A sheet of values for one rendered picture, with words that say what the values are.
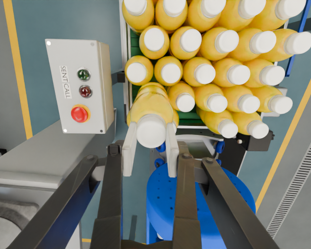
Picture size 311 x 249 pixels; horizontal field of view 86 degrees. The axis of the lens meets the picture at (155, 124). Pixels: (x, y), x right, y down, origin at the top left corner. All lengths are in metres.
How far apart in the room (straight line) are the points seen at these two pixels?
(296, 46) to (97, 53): 0.39
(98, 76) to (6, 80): 1.59
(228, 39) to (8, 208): 0.80
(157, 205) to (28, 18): 1.62
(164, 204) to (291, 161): 1.93
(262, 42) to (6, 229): 0.84
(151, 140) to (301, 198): 2.52
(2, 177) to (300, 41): 0.91
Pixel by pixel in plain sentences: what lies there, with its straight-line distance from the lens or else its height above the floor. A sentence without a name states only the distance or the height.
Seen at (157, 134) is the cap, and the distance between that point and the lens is 0.21.
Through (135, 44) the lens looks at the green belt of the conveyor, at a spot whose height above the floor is 0.90.
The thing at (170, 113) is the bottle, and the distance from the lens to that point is 0.25.
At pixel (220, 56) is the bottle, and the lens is 0.42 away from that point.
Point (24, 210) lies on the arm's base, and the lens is 0.77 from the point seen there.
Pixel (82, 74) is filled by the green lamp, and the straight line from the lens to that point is 0.38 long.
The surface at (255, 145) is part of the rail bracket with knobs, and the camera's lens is 0.61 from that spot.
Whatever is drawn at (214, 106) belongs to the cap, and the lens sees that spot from 0.39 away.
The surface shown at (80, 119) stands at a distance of 0.40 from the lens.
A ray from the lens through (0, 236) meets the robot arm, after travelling 0.74.
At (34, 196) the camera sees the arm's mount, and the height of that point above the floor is 1.02.
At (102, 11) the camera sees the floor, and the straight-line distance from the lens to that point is 1.55.
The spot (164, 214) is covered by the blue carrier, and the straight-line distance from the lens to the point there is 0.42.
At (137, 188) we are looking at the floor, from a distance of 1.98.
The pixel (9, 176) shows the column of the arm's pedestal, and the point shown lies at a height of 0.98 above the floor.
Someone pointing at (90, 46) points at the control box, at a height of 1.10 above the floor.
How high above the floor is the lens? 1.46
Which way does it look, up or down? 69 degrees down
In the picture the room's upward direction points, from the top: 179 degrees clockwise
